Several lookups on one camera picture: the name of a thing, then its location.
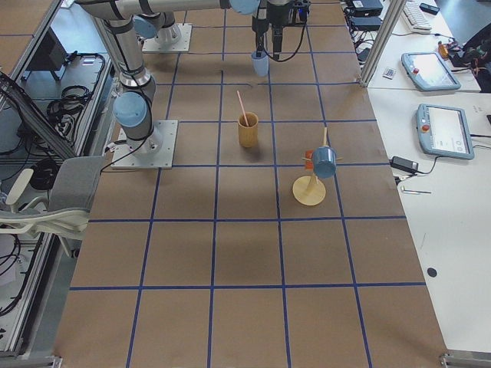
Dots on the blue teach pendant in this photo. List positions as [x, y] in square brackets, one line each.
[443, 131]
[429, 72]

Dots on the aluminium frame post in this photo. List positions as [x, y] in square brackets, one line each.
[393, 12]

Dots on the black power adapter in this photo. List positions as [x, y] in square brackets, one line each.
[406, 165]

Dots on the upper blue teach pendant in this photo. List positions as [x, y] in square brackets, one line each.
[429, 72]

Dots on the dark blue hanging cup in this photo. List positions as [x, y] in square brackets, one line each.
[324, 162]

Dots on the light blue plastic cup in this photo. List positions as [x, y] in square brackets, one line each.
[260, 63]

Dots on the white keyboard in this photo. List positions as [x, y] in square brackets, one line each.
[415, 19]

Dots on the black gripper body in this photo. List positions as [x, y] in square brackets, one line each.
[277, 21]

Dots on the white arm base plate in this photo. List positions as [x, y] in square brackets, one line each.
[156, 152]

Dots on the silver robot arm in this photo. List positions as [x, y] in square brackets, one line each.
[161, 26]
[133, 107]

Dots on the lower blue teach pendant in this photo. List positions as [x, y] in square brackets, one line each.
[443, 131]

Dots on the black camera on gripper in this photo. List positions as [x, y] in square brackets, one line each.
[299, 13]

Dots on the bamboo chopstick holder cup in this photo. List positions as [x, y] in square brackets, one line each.
[248, 129]

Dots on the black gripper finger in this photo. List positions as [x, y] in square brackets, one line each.
[277, 37]
[259, 43]

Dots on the wooden cup tree stand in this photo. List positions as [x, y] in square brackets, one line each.
[310, 190]

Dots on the pink chopstick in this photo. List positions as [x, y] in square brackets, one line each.
[243, 109]

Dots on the grey office chair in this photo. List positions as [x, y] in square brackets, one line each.
[65, 213]

